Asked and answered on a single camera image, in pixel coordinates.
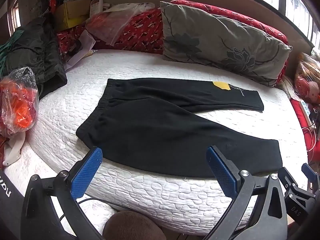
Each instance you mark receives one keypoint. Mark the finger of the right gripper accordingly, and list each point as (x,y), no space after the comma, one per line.
(308,172)
(289,183)

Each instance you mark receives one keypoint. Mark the yellow cardboard box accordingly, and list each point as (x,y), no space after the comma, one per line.
(71,14)

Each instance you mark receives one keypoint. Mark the clear plastic bag on blanket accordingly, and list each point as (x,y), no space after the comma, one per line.
(108,25)

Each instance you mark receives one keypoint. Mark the brown trousered knee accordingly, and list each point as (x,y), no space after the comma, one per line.
(131,225)

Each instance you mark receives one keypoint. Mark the black jacket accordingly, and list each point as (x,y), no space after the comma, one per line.
(35,46)

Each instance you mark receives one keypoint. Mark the grey floral pillow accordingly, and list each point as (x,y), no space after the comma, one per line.
(192,35)

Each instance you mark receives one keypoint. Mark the red floral blanket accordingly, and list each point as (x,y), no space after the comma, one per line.
(144,32)

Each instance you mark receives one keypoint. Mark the doll in plastic bag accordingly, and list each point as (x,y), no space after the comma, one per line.
(307,79)

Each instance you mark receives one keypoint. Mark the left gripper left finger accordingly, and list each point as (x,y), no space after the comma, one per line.
(84,171)

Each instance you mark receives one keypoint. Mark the black pants yellow patch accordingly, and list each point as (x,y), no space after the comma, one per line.
(153,124)

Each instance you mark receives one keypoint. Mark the white bottle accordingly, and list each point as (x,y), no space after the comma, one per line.
(96,7)

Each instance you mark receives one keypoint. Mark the bag with orange items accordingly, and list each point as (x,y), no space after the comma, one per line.
(19,101)

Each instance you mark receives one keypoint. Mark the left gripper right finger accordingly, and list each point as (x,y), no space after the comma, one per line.
(226,173)

